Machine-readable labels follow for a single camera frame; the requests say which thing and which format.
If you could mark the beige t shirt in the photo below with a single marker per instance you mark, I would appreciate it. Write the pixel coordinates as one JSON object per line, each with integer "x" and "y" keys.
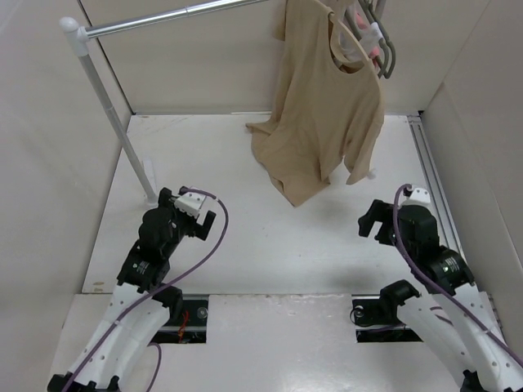
{"x": 322, "y": 116}

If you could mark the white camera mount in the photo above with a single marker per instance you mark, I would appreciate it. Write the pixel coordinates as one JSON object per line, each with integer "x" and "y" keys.
{"x": 190, "y": 203}
{"x": 416, "y": 195}

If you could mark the grey clothes hanger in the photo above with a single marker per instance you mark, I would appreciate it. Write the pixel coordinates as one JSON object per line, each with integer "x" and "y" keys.
{"x": 372, "y": 11}

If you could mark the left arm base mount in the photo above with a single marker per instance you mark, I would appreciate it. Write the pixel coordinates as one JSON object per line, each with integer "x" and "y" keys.
{"x": 190, "y": 326}

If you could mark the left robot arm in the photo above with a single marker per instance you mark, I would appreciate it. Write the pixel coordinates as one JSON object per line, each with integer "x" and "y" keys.
{"x": 142, "y": 301}

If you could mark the wooden clothes hanger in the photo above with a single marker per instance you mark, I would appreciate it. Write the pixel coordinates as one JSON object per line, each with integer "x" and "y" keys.
{"x": 338, "y": 7}

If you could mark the aluminium rail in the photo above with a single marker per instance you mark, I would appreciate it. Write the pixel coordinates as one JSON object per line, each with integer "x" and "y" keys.
{"x": 447, "y": 229}

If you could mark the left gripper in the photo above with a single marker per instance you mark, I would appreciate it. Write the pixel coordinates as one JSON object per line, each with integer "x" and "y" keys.
{"x": 195, "y": 228}

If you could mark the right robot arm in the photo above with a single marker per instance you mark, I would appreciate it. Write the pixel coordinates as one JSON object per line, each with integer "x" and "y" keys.
{"x": 451, "y": 318}

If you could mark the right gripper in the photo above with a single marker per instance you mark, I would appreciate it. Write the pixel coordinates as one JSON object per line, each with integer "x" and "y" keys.
{"x": 378, "y": 210}

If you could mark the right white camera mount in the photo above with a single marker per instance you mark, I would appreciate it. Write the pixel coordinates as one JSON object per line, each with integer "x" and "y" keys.
{"x": 416, "y": 195}

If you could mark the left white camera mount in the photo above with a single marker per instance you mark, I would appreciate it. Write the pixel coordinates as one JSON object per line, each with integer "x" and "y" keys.
{"x": 190, "y": 203}

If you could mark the pink patterned garment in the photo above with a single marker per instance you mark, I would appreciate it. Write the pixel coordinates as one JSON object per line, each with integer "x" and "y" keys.
{"x": 370, "y": 34}

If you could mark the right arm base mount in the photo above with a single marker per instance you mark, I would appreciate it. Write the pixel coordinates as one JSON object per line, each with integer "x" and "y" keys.
{"x": 376, "y": 322}

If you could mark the white tank top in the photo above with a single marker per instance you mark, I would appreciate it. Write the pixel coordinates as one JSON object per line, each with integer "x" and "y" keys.
{"x": 354, "y": 32}

